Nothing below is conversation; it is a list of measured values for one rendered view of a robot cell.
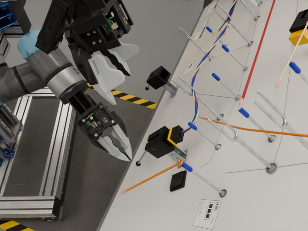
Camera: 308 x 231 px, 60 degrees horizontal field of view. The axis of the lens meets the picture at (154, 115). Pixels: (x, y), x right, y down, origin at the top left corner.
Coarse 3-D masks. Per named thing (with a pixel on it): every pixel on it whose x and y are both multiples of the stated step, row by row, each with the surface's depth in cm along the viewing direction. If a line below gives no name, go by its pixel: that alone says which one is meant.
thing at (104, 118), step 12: (84, 84) 60; (72, 96) 57; (84, 96) 59; (84, 108) 57; (96, 108) 58; (84, 120) 59; (96, 120) 59; (108, 120) 58; (84, 132) 57; (96, 132) 59
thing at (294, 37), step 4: (296, 32) 45; (300, 32) 44; (304, 32) 43; (292, 36) 45; (296, 36) 44; (304, 36) 43; (292, 40) 45; (296, 40) 45; (300, 40) 44; (304, 40) 44; (300, 44) 45
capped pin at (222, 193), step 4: (184, 164) 41; (184, 168) 42; (188, 168) 42; (192, 172) 42; (196, 172) 42; (200, 176) 43; (204, 180) 43; (208, 184) 44; (212, 184) 44; (216, 188) 44; (220, 192) 45; (224, 192) 45; (220, 196) 45; (224, 196) 44
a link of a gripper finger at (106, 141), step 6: (102, 138) 63; (108, 138) 64; (102, 144) 64; (108, 144) 63; (114, 144) 66; (108, 150) 64; (114, 150) 64; (120, 150) 66; (120, 156) 64; (126, 156) 65
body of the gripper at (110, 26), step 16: (64, 0) 38; (80, 0) 38; (96, 0) 37; (112, 0) 39; (80, 16) 40; (96, 16) 37; (112, 16) 40; (128, 16) 43; (80, 32) 39; (96, 32) 40; (112, 32) 38; (128, 32) 42; (96, 48) 42; (112, 48) 40
